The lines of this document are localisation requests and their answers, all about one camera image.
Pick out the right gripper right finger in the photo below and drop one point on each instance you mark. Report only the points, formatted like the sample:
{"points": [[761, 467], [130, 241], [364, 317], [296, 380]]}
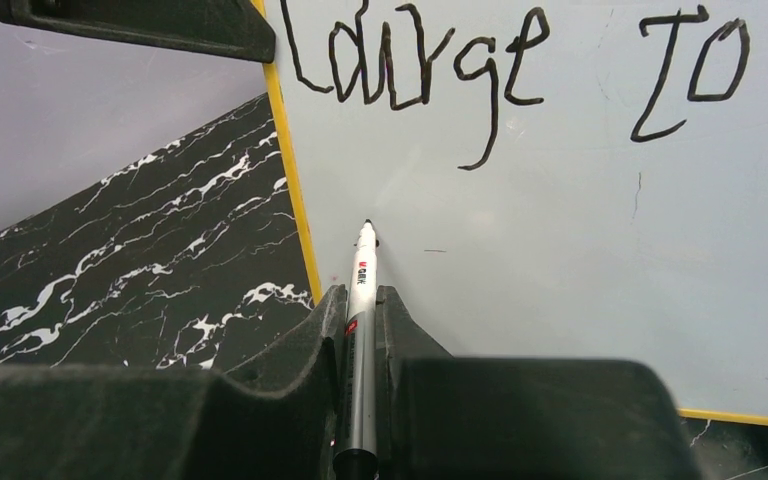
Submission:
{"points": [[443, 416]]}

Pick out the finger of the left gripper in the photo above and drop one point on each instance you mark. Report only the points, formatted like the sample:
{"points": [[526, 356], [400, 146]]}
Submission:
{"points": [[226, 28]]}

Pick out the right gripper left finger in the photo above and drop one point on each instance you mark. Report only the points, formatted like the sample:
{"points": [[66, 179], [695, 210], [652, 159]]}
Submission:
{"points": [[271, 418]]}

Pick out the white whiteboard marker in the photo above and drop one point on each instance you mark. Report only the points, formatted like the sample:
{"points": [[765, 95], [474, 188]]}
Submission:
{"points": [[356, 437]]}

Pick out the yellow framed whiteboard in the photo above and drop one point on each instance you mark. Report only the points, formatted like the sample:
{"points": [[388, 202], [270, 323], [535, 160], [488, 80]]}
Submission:
{"points": [[545, 178]]}

